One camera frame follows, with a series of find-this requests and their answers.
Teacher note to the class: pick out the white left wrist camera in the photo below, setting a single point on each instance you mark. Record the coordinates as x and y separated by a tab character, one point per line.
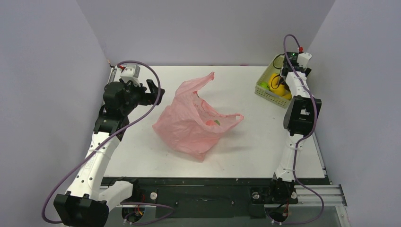
130	73

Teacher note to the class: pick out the aluminium frame rail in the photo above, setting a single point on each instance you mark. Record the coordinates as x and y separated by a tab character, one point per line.
315	197

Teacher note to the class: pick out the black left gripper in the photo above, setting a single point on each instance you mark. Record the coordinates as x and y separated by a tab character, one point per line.
148	98

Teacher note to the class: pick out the light green plastic basket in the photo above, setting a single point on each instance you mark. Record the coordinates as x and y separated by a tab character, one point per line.
269	94

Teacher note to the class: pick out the green fake lime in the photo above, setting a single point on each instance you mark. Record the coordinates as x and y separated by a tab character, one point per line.
265	85

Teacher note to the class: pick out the pink plastic bag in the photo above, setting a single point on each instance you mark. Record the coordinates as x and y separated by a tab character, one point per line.
189	124

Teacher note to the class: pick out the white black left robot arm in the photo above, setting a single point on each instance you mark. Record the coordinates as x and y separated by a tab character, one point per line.
84	204

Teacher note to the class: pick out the yellow fake banana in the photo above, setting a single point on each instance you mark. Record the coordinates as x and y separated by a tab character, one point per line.
287	96

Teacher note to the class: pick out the yellow fake fruit in basket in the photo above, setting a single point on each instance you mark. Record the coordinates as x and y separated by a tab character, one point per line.
274	81

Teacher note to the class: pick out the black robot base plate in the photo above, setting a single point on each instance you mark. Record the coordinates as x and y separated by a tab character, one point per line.
212	197

